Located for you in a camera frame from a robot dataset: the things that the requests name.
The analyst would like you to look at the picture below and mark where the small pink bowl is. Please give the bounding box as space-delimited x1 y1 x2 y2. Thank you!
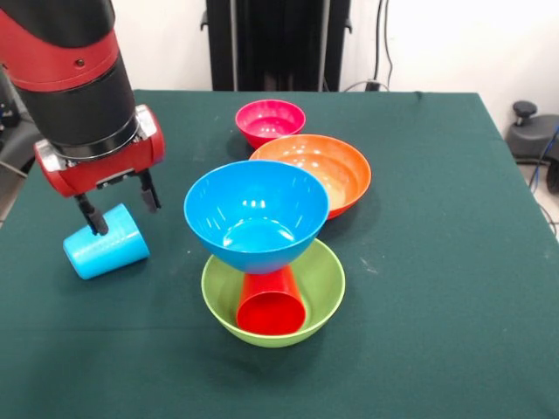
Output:
235 99 307 149

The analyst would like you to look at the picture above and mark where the dark green table cloth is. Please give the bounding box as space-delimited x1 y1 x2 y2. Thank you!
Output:
0 89 559 419

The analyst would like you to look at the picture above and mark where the black chair base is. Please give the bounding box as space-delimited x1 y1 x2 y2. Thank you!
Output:
505 100 559 165
0 73 40 180

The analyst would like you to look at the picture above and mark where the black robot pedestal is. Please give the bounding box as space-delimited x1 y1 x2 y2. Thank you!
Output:
200 0 353 93

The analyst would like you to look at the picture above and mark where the red cup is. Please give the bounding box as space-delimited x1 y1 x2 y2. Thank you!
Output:
236 265 308 336

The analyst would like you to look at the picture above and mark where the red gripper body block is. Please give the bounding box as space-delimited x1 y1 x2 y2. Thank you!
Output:
33 104 167 199

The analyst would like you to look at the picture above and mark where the blue cup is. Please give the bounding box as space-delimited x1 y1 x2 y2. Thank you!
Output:
62 203 151 281

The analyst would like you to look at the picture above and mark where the blue bowl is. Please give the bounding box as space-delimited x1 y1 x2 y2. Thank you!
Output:
183 160 330 276

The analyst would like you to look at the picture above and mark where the orange bowl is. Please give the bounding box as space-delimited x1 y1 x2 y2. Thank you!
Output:
248 134 373 221

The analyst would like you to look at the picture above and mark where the green bowl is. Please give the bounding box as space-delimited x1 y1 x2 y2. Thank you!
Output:
200 237 347 349

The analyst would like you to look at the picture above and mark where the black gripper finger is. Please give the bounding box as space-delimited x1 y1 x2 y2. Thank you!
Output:
138 169 162 214
73 192 109 237

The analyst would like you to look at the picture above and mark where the black wall cable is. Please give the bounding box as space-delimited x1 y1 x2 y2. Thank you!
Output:
374 0 394 91

